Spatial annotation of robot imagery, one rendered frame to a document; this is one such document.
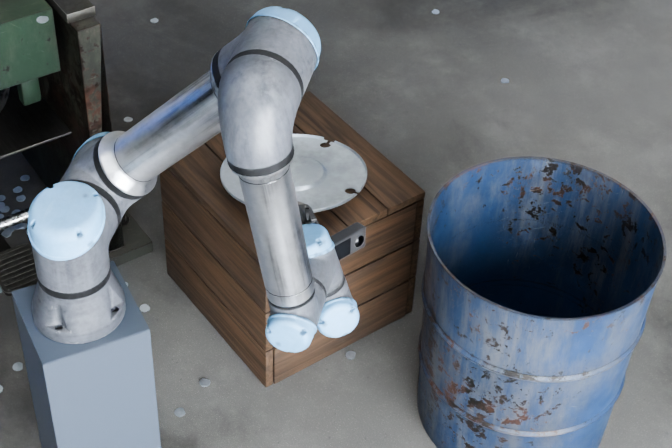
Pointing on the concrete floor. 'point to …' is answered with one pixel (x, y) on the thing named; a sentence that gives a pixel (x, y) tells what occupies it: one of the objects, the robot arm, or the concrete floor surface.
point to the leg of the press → (79, 100)
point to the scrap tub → (532, 303)
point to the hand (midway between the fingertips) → (299, 208)
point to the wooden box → (196, 245)
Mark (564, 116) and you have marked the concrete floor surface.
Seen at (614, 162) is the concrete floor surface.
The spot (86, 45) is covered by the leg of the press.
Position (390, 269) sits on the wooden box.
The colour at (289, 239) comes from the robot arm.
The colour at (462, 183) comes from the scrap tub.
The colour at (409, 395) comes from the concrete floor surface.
